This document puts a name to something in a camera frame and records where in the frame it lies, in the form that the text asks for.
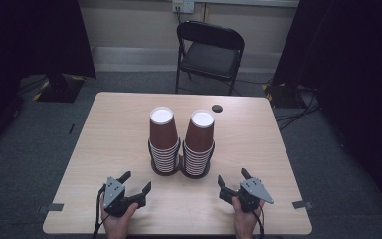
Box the right hand-held gripper cable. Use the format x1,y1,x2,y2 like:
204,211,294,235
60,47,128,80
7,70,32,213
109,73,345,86
252,202,266,239

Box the black folding chair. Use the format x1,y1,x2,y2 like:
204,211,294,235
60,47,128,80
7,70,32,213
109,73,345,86
174,20,246,97

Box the white wall socket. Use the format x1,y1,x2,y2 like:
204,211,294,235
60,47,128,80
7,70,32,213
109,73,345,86
172,0,196,15

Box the black curtain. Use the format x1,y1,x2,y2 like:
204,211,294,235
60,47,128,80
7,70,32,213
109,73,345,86
271,0,382,221
0,0,96,157

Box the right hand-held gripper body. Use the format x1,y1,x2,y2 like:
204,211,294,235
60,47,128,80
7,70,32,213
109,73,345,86
218,177,275,214

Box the grey tape strip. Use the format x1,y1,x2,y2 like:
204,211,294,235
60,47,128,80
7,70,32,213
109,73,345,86
36,202,66,214
291,199,314,210

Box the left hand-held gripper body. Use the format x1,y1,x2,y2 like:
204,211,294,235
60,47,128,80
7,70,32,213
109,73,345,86
102,176,147,219

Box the black stand base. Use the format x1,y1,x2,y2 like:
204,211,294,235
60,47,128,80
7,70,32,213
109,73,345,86
262,82,300,110
32,73,88,104

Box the person's right hand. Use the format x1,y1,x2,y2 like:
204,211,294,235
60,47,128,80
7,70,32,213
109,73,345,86
230,196,267,239

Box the person's left hand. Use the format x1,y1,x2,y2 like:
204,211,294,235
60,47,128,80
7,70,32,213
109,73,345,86
99,198,140,239

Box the left hand-held gripper cable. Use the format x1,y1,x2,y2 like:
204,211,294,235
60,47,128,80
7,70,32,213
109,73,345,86
92,183,107,239

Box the hand-held gripper cable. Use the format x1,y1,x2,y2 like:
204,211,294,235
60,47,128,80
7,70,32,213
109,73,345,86
252,202,266,239
92,183,107,239

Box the black floor cables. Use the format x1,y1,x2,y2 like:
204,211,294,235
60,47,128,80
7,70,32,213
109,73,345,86
274,85,323,131

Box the stack of brown paper cups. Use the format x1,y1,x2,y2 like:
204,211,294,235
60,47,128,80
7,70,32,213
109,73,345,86
181,109,216,177
147,106,182,174

